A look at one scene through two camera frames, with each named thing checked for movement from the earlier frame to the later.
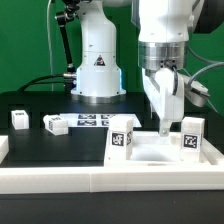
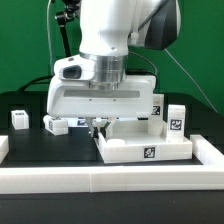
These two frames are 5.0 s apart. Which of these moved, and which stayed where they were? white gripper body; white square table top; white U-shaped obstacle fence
Moved: white gripper body; white square table top
Stayed: white U-shaped obstacle fence
